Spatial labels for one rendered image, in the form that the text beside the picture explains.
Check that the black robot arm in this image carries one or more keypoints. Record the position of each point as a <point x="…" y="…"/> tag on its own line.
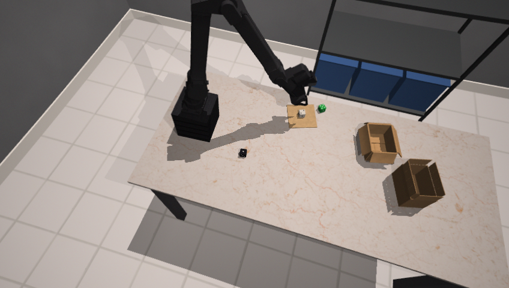
<point x="236" y="14"/>

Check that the tan mat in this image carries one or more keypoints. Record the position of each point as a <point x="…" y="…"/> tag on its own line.
<point x="309" y="121"/>

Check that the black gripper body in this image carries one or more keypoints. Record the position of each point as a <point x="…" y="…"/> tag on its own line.
<point x="294" y="99"/>

